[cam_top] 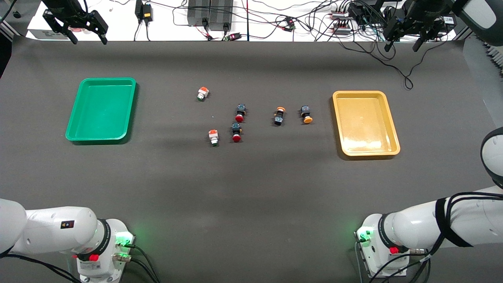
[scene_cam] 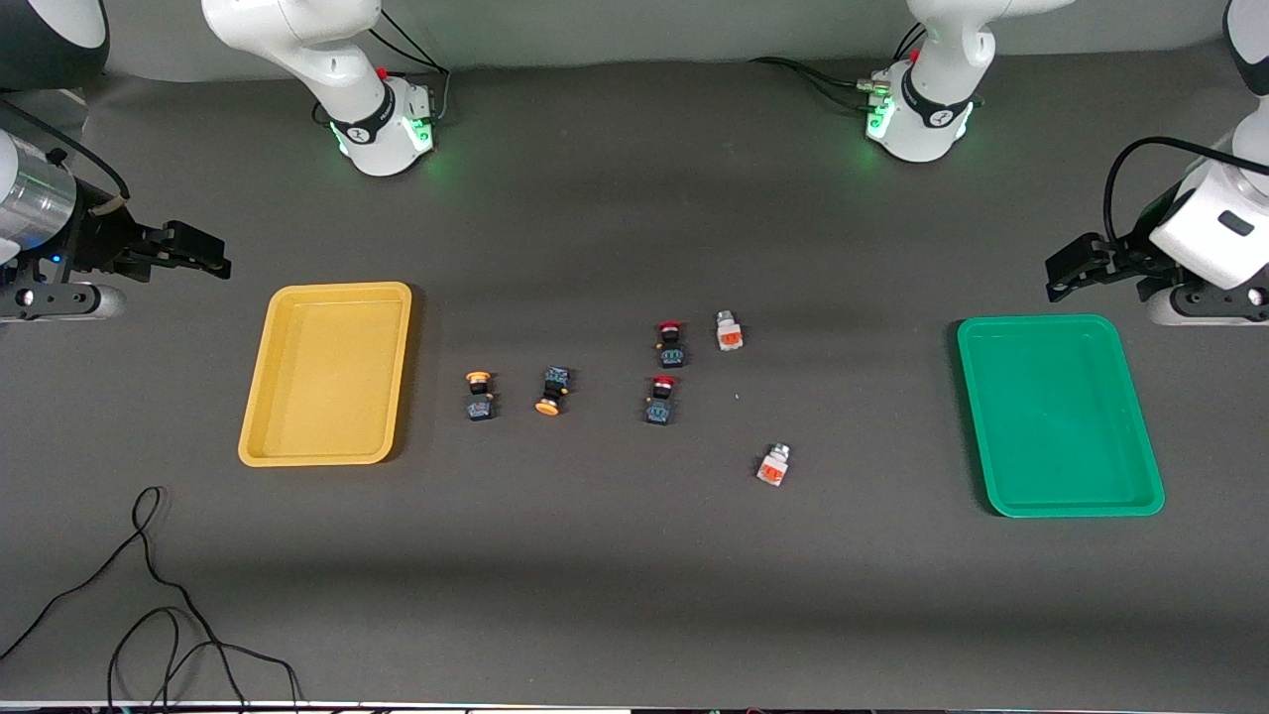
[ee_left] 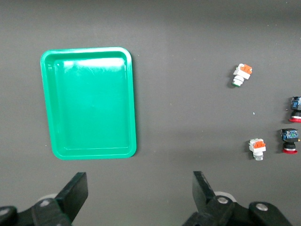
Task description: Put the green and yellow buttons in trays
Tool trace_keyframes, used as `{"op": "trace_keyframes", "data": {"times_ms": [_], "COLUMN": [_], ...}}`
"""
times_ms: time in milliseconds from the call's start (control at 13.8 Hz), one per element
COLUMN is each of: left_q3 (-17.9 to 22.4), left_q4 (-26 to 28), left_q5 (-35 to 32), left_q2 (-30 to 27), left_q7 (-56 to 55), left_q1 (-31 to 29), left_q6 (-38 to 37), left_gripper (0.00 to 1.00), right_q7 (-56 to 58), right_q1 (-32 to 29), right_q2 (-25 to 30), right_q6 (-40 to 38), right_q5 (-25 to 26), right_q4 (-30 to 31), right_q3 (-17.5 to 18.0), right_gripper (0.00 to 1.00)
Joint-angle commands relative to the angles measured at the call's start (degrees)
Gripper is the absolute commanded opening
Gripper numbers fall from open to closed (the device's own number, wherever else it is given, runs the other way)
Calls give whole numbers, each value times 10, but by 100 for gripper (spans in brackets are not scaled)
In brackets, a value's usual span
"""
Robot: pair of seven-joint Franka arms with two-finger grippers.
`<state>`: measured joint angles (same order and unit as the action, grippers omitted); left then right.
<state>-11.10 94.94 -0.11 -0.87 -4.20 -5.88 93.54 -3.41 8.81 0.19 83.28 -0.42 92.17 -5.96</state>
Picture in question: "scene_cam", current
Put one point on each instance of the white orange button switch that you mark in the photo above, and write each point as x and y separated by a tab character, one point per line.
730	333
773	466

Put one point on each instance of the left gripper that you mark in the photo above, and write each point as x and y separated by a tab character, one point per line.
1127	260

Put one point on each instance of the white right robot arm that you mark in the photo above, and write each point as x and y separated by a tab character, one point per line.
347	59

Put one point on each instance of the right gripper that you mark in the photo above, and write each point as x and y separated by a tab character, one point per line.
102	241

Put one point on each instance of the green plastic tray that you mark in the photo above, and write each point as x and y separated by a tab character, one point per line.
1056	416

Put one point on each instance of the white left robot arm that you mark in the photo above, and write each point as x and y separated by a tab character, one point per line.
937	59

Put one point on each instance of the red push button switch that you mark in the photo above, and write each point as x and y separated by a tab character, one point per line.
671	349
660	407

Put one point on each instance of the yellow plastic tray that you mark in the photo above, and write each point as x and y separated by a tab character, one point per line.
327	377

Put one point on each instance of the yellow push button switch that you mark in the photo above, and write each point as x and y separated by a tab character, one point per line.
480	405
553	389

